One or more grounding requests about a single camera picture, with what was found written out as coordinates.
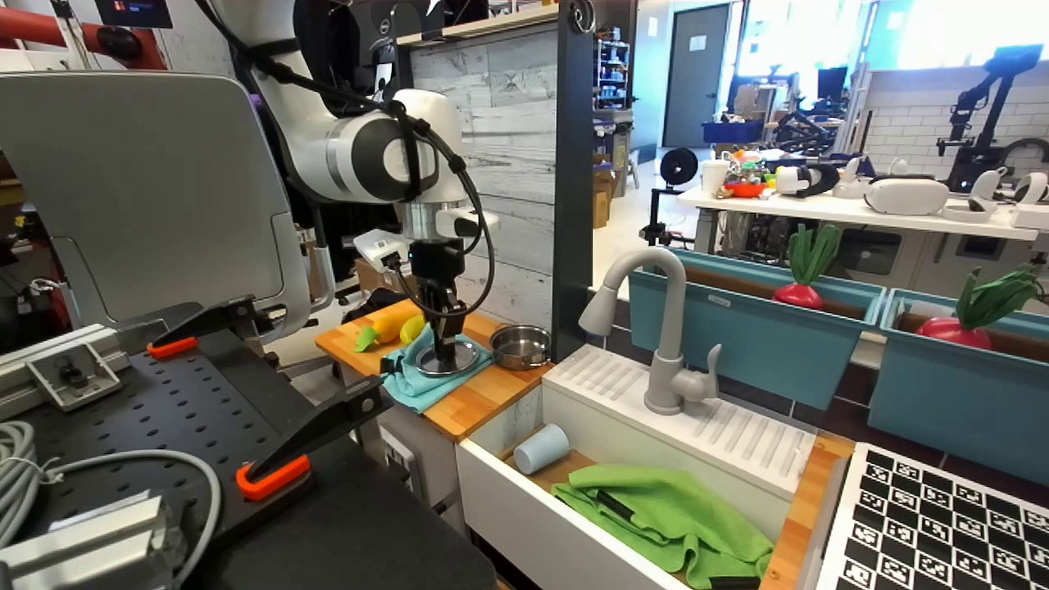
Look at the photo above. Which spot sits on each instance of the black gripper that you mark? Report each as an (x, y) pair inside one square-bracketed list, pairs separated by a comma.
[(438, 272)]

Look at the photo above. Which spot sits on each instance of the silver pot lid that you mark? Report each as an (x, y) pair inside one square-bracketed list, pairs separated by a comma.
[(470, 355)]

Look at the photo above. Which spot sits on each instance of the black background robot arm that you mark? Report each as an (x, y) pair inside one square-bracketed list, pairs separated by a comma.
[(986, 104)]

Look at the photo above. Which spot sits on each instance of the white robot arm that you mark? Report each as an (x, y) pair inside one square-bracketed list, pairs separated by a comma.
[(328, 151)]

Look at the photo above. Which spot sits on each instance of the small silver pot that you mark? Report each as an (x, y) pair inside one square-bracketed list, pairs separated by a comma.
[(520, 348)]

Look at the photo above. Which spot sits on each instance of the yellow banana toy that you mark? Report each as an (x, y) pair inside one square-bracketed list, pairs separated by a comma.
[(410, 328)]

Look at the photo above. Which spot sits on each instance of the teal cloth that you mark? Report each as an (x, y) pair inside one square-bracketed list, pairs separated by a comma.
[(410, 387)]

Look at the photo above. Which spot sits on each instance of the orange toy vegetable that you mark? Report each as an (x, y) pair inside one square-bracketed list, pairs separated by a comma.
[(386, 323)]

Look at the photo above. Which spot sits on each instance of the wooden countertop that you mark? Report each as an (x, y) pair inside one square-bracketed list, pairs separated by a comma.
[(479, 400)]

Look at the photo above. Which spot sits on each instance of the green toy vegetable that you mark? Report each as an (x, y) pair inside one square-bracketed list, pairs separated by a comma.
[(364, 339)]

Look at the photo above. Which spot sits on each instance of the light blue cup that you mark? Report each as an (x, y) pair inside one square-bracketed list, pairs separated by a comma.
[(543, 447)]

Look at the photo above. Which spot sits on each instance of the white sink basin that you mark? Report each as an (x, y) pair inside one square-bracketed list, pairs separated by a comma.
[(526, 516)]

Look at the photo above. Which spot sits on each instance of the white wood backsplash panel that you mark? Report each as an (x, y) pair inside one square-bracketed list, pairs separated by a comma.
[(511, 142)]

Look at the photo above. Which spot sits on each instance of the grey faucet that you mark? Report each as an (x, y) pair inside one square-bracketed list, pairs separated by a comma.
[(668, 348)]

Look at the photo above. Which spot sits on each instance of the white ribbed drainboard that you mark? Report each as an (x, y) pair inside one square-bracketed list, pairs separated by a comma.
[(710, 428)]

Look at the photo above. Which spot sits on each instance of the green cloth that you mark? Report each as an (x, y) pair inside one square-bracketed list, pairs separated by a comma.
[(668, 519)]

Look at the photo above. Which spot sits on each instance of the black perforated board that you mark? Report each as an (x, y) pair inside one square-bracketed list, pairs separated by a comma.
[(165, 411)]

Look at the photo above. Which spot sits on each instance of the teal plastic bin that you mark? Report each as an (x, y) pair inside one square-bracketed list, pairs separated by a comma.
[(962, 394), (755, 342)]

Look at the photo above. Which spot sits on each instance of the wooden shelf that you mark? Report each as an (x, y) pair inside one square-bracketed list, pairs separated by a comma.
[(492, 24)]

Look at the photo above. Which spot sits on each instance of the colourful toy pile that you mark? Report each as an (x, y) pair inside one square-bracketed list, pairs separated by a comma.
[(746, 179)]

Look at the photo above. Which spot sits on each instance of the grey flat panel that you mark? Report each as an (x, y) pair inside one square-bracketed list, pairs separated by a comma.
[(141, 185)]

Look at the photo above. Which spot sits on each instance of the grey door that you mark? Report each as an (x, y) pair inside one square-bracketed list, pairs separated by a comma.
[(696, 69)]

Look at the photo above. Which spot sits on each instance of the red radish toy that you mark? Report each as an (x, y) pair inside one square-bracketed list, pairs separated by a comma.
[(806, 268), (970, 313)]

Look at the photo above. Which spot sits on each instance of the wooden board under checkerboard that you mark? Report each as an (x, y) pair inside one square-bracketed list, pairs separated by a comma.
[(804, 513)]

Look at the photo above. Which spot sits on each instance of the aluminium extrusion bar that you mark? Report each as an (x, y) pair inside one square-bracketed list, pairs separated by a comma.
[(75, 542)]

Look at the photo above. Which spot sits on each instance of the white background table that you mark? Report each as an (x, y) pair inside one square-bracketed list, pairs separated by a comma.
[(862, 214)]

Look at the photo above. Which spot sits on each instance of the red padded bar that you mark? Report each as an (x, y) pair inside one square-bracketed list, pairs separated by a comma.
[(104, 36)]

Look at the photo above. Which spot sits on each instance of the white VR headset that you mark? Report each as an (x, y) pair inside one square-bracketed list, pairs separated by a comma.
[(907, 195)]

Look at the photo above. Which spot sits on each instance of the black white checkerboard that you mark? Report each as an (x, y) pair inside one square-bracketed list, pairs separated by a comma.
[(940, 525)]

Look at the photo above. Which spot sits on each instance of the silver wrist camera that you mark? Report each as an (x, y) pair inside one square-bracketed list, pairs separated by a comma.
[(379, 251)]

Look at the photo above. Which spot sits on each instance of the black frame post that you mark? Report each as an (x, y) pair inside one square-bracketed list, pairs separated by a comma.
[(572, 166)]

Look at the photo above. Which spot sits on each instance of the black camera stand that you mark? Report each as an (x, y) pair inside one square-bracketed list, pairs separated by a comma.
[(678, 169)]

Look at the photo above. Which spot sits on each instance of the aluminium extrusion bracket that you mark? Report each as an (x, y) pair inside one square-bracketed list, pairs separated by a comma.
[(67, 368)]

